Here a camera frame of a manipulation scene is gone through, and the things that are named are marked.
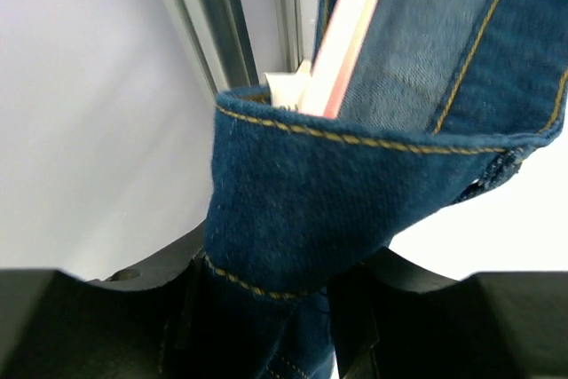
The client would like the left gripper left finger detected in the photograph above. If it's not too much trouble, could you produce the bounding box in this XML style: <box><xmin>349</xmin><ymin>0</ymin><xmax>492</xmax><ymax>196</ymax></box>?
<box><xmin>1</xmin><ymin>225</ymin><xmax>204</xmax><ymax>379</ymax></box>

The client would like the pink plastic hanger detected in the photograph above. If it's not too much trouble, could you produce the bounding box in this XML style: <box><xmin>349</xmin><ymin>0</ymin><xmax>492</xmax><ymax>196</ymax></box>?
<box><xmin>265</xmin><ymin>0</ymin><xmax>378</xmax><ymax>119</ymax></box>

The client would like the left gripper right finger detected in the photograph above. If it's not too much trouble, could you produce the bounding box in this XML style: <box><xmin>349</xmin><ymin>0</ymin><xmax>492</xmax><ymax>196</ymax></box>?
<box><xmin>335</xmin><ymin>249</ymin><xmax>567</xmax><ymax>379</ymax></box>

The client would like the dark blue denim skirt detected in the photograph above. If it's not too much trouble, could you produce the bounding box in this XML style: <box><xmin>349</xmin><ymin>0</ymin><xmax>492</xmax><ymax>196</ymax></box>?
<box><xmin>193</xmin><ymin>0</ymin><xmax>567</xmax><ymax>378</ymax></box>

